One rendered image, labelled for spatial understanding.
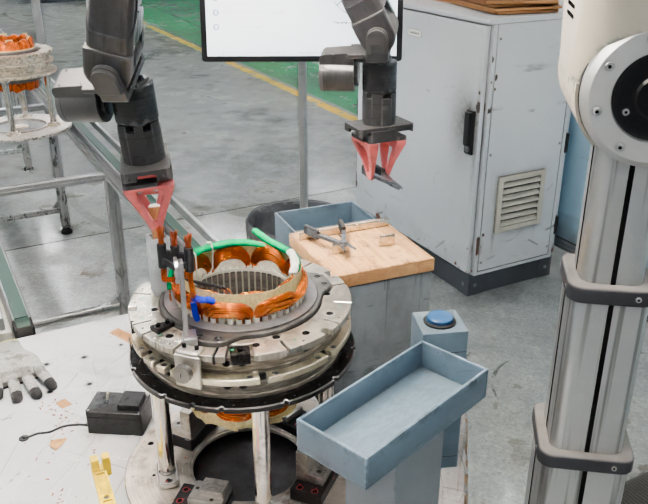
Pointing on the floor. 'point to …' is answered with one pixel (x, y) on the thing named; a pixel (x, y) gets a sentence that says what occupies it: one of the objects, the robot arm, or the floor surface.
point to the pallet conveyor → (3, 322)
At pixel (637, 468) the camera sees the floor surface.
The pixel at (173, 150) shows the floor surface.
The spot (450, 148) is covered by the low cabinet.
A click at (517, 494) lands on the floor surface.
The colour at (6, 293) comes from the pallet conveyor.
